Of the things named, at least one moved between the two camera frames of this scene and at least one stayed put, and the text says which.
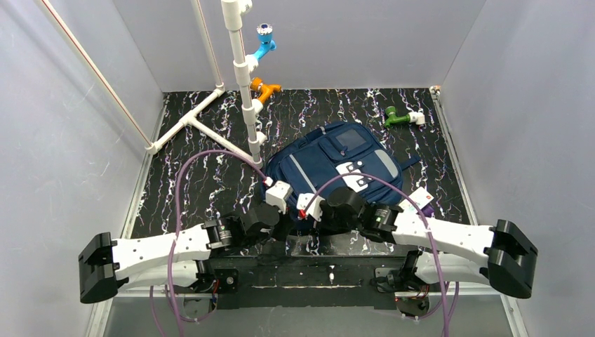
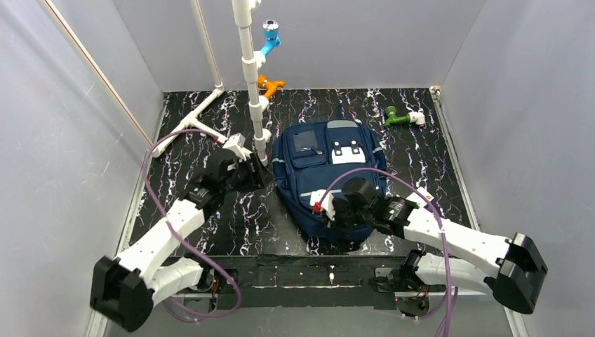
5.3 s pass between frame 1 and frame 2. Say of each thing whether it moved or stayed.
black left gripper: moved
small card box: stayed
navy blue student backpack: moved
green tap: stayed
